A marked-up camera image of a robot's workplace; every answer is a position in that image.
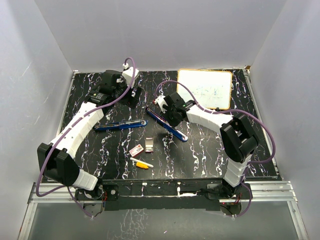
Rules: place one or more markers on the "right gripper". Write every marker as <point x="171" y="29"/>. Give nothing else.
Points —
<point x="175" y="123"/>

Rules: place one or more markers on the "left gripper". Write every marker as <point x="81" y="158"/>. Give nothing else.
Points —
<point x="134" y="100"/>

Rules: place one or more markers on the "staple tray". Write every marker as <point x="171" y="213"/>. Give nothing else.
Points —
<point x="149" y="144"/>

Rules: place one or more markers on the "red white staple box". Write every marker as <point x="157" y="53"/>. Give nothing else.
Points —
<point x="136" y="150"/>

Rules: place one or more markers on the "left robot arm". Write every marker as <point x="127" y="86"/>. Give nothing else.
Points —
<point x="57" y="158"/>

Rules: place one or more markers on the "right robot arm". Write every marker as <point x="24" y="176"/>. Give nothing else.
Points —
<point x="238" y="137"/>

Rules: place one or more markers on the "yellow marker cap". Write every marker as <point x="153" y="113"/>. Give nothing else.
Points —
<point x="142" y="165"/>

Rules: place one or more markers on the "white marker pen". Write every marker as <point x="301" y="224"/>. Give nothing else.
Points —
<point x="141" y="162"/>

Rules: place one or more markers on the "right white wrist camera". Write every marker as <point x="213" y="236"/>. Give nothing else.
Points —
<point x="161" y="103"/>

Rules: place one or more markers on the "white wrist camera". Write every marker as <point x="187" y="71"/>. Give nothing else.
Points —
<point x="128" y="73"/>
<point x="161" y="103"/>

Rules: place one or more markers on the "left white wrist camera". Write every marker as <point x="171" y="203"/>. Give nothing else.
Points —
<point x="128" y="73"/>

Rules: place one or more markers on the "small whiteboard orange frame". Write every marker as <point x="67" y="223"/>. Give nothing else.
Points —
<point x="211" y="88"/>

